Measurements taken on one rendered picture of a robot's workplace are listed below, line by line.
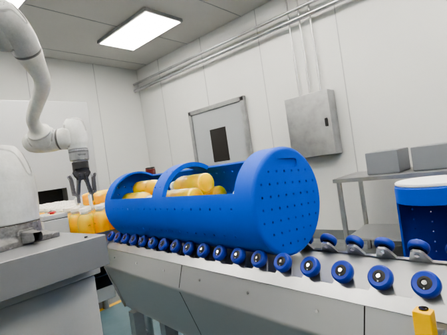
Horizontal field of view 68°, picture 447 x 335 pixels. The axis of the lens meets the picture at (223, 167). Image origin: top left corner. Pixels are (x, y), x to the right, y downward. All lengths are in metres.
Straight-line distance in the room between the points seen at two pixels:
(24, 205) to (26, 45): 0.63
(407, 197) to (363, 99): 3.08
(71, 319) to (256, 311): 0.48
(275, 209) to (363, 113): 3.63
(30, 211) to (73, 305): 0.28
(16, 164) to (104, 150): 5.51
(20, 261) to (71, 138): 0.97
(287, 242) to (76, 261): 0.51
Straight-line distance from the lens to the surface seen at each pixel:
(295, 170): 0.91
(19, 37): 1.42
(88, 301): 1.04
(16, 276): 0.84
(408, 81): 4.31
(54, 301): 1.00
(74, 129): 1.73
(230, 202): 0.83
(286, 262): 0.80
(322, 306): 0.77
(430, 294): 0.66
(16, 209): 1.02
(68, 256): 0.88
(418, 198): 1.40
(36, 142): 1.76
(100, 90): 6.76
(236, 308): 0.93
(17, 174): 1.03
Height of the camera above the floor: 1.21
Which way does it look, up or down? level
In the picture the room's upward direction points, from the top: 8 degrees counter-clockwise
